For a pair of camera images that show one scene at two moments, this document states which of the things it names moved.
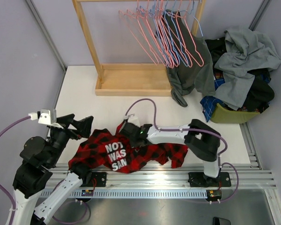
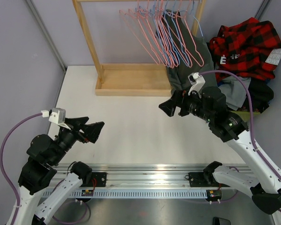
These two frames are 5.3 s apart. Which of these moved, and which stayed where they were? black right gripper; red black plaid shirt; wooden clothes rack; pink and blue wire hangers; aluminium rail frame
Moved: black right gripper; red black plaid shirt
Stayed: aluminium rail frame; wooden clothes rack; pink and blue wire hangers
